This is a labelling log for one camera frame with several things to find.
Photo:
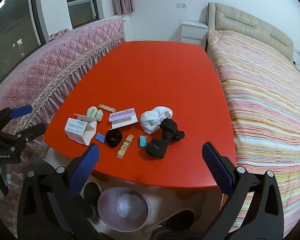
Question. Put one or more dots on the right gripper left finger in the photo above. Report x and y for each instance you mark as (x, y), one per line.
(47, 209)

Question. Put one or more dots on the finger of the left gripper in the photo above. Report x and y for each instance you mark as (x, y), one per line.
(27, 134)
(7, 114)

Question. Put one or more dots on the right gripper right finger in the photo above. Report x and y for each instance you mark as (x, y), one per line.
(264, 218)

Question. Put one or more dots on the white cardboard box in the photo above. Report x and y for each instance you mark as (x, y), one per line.
(82, 129)

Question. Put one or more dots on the green paper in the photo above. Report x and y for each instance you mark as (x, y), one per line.
(95, 113)

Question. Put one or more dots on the blue small wrapper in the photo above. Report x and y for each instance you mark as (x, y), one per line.
(101, 138)

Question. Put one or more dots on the purple white box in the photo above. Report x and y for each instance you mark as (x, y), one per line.
(123, 118)

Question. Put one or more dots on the wooden clothespin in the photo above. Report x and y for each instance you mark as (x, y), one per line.
(124, 147)

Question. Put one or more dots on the cyan small wrapper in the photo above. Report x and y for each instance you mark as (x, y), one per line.
(142, 141)

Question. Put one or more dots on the black sock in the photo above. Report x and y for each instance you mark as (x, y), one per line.
(170, 133)

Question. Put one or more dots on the white cloth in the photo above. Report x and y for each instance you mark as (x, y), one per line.
(150, 120)

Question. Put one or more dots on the pink trash bin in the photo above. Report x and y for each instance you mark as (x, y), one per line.
(123, 209)

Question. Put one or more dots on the pink quilted bed cover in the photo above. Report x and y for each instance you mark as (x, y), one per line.
(47, 76)

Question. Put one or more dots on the striped bed mattress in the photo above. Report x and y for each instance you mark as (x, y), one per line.
(262, 90)

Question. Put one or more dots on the dark window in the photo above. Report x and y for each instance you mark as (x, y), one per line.
(82, 12)

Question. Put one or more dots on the red table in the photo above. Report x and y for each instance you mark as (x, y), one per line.
(143, 75)

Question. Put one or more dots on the white nightstand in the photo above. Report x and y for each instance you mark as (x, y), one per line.
(193, 32)

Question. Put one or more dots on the beige leather headboard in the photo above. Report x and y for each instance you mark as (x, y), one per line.
(224, 17)

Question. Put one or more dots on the wall power outlet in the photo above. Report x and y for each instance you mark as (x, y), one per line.
(181, 5)

